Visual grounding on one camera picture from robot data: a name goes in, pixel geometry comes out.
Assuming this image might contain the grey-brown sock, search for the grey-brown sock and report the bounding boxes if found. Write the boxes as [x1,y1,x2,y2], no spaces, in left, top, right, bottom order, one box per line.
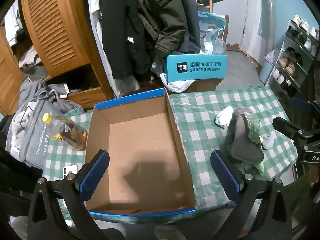
[226,107,253,155]

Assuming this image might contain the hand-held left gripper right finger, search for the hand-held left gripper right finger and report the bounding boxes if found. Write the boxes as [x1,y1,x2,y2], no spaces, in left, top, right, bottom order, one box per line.
[210,150,293,240]

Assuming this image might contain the blue and white plastic bag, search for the blue and white plastic bag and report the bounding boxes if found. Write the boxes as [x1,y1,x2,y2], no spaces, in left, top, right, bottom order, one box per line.
[197,10,229,55]

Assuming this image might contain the grey tote bag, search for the grey tote bag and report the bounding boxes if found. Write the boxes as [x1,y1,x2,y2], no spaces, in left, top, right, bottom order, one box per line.
[19,100,75,168]

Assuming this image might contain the metal shoe rack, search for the metal shoe rack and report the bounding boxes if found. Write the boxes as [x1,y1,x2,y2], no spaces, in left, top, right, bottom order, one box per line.
[265,20,320,100]

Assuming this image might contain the teal shoe box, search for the teal shoe box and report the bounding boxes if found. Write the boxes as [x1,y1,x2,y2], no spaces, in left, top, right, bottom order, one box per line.
[166,54,228,82]

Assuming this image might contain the yellow-capped plastic bottle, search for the yellow-capped plastic bottle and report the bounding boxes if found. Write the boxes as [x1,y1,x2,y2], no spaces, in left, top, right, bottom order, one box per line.
[42,112,88,151]

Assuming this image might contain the grey hoodie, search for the grey hoodie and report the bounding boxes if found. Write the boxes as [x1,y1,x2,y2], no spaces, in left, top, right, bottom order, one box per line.
[19,80,75,110]

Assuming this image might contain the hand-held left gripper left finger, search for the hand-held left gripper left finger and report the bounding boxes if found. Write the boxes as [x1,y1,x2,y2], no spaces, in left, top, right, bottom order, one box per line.
[27,149,110,240]

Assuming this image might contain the wooden drawer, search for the wooden drawer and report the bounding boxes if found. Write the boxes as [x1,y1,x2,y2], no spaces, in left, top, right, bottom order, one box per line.
[67,86,110,109]

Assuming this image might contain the olive green hanging jacket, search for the olive green hanging jacket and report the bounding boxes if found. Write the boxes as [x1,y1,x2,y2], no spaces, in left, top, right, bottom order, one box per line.
[132,0,200,63]

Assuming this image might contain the small pale blue sock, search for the small pale blue sock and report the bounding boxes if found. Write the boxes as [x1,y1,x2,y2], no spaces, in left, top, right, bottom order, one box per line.
[261,134,275,150]

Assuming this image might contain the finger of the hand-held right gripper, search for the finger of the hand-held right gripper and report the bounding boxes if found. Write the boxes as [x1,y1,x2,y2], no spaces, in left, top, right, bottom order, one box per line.
[272,116,307,145]
[289,97,315,113]

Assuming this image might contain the grey clothes pile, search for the grey clothes pile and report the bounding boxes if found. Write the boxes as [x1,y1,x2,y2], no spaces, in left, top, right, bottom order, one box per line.
[19,46,48,80]

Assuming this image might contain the light grey cloth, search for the light grey cloth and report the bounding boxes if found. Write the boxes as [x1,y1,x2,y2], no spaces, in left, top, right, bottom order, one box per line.
[6,105,38,160]

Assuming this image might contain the light blue trash bin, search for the light blue trash bin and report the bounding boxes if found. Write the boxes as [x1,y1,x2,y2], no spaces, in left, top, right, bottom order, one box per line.
[259,50,277,84]

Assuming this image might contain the wooden louvered wardrobe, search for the wooden louvered wardrobe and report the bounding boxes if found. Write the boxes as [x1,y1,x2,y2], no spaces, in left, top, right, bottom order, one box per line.
[0,0,115,115]

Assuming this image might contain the person's right hand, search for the person's right hand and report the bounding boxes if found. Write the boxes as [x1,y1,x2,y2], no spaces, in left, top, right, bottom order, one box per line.
[309,166,320,186]

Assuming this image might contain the hanging dark jackets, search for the hanging dark jackets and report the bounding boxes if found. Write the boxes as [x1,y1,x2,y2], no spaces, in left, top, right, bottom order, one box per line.
[77,0,140,98]

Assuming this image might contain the dark blue hanging coat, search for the dark blue hanging coat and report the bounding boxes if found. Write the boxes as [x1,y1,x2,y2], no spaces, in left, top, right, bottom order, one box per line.
[180,0,200,54]

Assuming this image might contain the white smartphone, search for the white smartphone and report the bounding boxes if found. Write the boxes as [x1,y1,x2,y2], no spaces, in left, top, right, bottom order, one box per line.
[62,165,78,180]

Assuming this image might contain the white door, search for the white door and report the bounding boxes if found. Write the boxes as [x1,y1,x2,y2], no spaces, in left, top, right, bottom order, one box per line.
[240,0,273,63]

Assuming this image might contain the green checkered tablecloth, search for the green checkered tablecloth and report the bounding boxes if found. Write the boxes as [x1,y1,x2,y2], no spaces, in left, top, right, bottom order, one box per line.
[42,85,299,224]

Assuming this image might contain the dark grey sock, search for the dark grey sock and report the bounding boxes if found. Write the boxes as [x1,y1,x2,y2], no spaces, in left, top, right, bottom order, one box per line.
[230,140,265,165]

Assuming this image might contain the brown cardboard box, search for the brown cardboard box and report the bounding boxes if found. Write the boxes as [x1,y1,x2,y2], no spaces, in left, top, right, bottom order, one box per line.
[185,78,224,93]

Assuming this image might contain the blue-rimmed cardboard box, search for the blue-rimmed cardboard box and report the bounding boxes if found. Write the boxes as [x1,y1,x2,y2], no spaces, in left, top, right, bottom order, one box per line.
[84,88,197,217]

